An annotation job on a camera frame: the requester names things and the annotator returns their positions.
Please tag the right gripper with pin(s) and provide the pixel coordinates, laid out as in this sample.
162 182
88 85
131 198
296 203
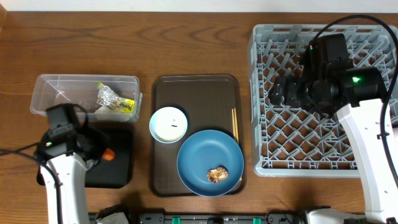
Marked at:
294 84

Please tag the green yellow foil wrapper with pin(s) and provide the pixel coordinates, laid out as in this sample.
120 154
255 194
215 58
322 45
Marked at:
108 98

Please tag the white paper napkin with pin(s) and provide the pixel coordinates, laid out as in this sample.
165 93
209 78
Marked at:
106 114

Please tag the orange carrot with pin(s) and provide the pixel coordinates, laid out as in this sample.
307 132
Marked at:
108 154

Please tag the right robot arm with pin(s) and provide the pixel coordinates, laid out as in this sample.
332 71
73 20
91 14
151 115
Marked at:
330 84

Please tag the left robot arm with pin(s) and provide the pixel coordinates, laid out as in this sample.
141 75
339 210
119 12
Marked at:
64 177

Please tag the grey dishwasher rack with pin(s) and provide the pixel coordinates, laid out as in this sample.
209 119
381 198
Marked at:
288 141

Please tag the dark brown serving tray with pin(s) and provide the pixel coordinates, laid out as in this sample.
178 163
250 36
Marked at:
209 102

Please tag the dark blue plate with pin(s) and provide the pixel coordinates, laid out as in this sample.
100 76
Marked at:
205 151

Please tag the brown food scrap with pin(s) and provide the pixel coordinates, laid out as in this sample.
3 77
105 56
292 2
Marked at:
217 175

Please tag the light blue rice bowl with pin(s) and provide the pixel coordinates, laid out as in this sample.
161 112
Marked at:
168 125

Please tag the clear plastic bin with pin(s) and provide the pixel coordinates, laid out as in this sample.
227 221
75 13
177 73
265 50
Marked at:
54 89

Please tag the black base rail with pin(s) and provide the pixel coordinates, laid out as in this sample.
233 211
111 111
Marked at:
156 217

